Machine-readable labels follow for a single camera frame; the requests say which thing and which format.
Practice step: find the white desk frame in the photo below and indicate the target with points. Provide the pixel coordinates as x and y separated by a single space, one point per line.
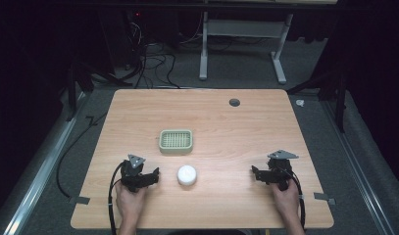
241 28

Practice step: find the aluminium floor rail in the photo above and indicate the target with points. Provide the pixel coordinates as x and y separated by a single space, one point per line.
357 163
40 169

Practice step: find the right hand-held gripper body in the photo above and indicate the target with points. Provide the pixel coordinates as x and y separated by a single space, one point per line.
278 169

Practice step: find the grey tape piece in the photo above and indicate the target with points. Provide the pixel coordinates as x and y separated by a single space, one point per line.
80 200
324 197

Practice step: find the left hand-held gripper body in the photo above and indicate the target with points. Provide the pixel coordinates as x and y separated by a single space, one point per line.
132 173

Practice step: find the black metal stand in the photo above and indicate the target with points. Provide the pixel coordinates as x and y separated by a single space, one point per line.
340 94
78 81

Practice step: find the person's right hand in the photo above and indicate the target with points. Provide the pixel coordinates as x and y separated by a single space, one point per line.
287 202

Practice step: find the person's left hand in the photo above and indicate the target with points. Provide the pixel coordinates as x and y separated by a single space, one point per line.
130 202

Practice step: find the grey table grommet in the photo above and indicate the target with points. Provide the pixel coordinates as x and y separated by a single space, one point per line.
234 102

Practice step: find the round white soap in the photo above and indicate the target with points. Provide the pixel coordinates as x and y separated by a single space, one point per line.
187 175

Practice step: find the green soap dish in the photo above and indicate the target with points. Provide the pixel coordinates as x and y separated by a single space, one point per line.
175 141

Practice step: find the small white floor object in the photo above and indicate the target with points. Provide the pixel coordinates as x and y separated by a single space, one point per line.
300 103

